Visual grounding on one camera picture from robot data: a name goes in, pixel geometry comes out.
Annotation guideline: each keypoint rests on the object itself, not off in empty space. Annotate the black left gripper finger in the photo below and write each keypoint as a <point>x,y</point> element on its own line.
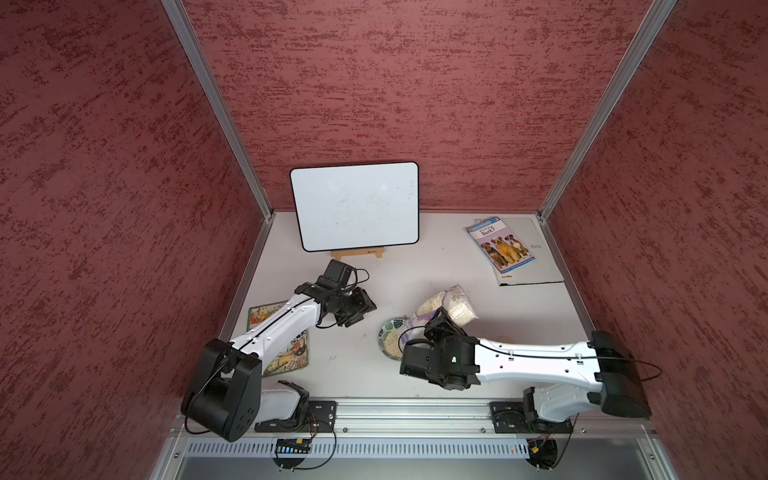
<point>368,304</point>
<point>351,320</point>

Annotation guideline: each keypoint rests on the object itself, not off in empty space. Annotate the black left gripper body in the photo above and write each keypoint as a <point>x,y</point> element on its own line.
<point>347,305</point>

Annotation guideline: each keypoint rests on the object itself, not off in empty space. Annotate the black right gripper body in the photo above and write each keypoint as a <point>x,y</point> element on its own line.
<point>439,327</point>

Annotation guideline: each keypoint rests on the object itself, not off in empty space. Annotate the green leaf pattern bowl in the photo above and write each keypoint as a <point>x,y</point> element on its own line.
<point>395,333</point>

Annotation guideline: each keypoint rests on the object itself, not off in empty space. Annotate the clear oats bag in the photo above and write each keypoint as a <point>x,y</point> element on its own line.
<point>454,301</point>

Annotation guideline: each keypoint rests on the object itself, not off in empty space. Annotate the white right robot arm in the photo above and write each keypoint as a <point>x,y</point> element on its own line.
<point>568,379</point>

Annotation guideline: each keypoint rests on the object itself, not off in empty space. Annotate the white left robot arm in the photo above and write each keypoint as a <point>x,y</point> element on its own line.
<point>225,394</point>

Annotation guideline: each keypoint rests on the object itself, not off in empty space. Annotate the small wooden easel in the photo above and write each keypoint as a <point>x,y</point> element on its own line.
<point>340,254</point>

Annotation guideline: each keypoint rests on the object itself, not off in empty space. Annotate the colourful picture book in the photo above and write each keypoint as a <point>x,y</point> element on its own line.
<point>294,357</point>

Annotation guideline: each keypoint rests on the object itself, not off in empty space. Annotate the white dry-erase board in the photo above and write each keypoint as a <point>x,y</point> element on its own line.
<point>357,206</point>

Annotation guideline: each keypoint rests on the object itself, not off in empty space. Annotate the dog picture book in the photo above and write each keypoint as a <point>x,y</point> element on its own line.
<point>499,244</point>

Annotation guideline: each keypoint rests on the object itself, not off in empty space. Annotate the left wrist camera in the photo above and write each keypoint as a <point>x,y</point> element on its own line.
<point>336,276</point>

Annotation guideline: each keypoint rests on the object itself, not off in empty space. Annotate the aluminium front rail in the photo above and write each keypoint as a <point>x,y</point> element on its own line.
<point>420,439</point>

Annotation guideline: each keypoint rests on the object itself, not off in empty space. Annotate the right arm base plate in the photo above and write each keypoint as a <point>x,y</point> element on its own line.
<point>510,418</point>

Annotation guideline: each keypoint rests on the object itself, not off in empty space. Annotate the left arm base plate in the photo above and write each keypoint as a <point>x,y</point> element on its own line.
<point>320,417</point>

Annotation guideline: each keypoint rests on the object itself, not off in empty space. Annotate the left corner aluminium post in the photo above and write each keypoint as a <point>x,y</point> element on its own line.
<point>190,43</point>

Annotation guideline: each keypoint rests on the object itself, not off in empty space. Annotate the corner aluminium post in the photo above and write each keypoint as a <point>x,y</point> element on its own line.
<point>190,43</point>
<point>647,31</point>

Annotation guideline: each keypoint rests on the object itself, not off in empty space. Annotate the right corner aluminium post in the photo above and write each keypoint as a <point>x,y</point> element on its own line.
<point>647,31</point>

